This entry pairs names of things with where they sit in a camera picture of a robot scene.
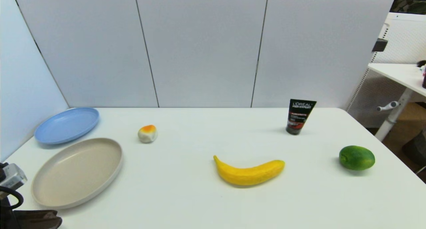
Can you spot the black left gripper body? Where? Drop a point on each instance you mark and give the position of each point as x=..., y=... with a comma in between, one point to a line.
x=6, y=219

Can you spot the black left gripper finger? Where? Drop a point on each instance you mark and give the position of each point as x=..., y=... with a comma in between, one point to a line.
x=36, y=219

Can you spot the beige oval plate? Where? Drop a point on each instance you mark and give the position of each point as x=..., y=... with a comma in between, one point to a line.
x=76, y=172

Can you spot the blue round plate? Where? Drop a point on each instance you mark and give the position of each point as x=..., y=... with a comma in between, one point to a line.
x=66, y=125

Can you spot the white orange toy bun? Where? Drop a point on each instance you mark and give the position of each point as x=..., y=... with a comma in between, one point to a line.
x=147, y=134

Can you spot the yellow banana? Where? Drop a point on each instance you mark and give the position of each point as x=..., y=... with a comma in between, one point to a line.
x=248, y=174

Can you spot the black face wash tube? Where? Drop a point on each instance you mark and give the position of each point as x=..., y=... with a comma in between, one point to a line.
x=299, y=117

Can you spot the green lime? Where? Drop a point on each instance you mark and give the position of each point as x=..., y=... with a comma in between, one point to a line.
x=356, y=157

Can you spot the black clamp on panel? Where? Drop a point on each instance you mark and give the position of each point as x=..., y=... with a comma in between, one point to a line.
x=379, y=45

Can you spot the white side desk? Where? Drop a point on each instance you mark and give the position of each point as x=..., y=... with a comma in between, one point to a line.
x=399, y=74

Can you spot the white pegboard panel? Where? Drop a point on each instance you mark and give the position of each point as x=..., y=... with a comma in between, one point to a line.
x=406, y=39

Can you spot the dark bottle on desk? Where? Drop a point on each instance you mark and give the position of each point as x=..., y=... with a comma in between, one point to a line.
x=424, y=77

